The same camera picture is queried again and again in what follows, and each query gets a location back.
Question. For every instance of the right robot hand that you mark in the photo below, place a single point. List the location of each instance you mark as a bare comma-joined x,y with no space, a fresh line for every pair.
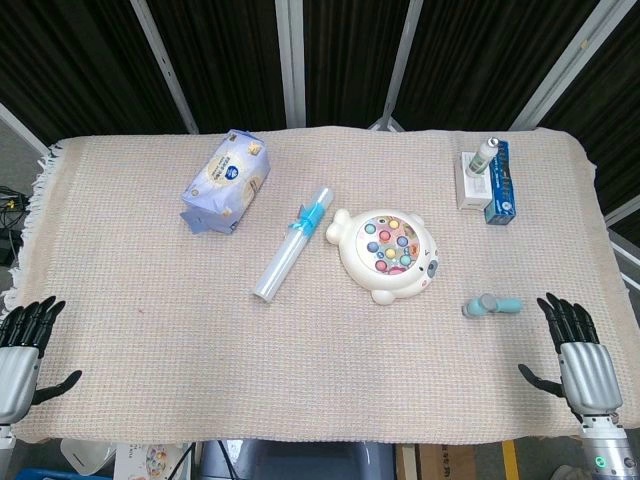
590,375

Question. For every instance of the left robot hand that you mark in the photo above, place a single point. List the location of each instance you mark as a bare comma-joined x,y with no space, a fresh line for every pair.
20,380

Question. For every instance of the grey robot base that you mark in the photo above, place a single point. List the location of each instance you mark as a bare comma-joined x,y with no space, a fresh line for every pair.
300,460

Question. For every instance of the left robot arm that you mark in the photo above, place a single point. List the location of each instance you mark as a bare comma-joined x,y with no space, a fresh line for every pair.
5,450

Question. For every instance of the white fish toy game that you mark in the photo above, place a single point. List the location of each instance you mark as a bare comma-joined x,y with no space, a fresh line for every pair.
365,275

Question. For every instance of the white plastic container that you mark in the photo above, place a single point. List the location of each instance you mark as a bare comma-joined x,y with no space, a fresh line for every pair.
85,455

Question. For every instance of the printed toy packaging box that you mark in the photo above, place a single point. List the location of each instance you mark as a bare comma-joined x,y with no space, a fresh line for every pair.
150,460

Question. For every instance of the brown cardboard box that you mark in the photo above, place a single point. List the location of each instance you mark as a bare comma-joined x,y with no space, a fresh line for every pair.
440,462

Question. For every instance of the beige woven tablecloth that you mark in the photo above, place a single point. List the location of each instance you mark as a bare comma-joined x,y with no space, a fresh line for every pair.
200,350

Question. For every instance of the blue cardboard box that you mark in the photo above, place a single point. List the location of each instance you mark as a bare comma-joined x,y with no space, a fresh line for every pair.
502,195

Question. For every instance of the white cardboard box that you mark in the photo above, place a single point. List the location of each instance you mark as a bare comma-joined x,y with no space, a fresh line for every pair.
470,192

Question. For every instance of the white plastic bottle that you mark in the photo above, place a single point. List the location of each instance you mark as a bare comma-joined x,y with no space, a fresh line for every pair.
480,160

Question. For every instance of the lavender tissue pack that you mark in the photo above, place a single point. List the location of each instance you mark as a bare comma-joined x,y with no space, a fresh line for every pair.
225,180

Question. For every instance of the clear plastic wrap roll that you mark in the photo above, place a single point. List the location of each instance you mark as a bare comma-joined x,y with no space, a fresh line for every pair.
287,252

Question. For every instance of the black curtain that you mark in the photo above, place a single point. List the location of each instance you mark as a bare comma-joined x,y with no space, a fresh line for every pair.
350,60

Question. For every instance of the white frame post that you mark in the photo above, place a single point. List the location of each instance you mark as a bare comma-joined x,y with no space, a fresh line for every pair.
291,60
165,65
405,50
570,65

